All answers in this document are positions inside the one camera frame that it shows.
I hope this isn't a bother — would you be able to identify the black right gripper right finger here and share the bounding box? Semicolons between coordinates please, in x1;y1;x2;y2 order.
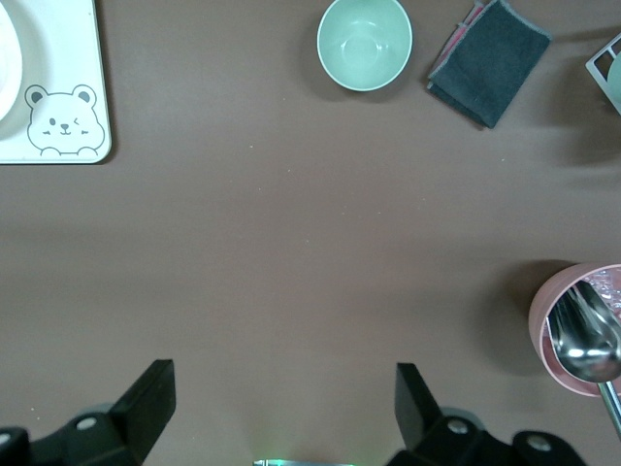
387;361;588;466

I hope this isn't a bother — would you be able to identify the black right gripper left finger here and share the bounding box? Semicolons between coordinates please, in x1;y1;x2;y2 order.
0;358;177;466

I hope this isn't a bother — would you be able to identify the white round plate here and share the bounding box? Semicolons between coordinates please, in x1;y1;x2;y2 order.
0;7;24;122

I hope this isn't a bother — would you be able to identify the pink bowl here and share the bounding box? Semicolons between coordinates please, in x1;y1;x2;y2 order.
528;262;621;399

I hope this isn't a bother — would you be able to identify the metal ladle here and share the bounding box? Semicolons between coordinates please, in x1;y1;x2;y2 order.
546;280;621;438

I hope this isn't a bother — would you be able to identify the brown table cover sheet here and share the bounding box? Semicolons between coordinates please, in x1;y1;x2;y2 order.
0;0;621;466

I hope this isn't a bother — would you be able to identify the dark grey folded cloth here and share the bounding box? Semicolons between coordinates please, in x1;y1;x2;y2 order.
426;0;553;130

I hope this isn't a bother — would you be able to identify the cream bear print tray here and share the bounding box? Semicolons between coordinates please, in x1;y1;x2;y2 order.
0;0;113;165

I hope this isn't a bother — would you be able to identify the pale green bowl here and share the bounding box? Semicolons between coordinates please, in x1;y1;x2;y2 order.
316;0;414;92

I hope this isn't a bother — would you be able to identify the pale green cup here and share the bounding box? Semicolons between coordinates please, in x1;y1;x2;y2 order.
605;50;621;106

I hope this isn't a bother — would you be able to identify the pink folded cloth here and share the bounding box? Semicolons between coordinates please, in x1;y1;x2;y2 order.
439;2;486;64

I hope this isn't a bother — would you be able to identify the white wire cup rack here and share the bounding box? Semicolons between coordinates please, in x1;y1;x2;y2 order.
585;33;621;116

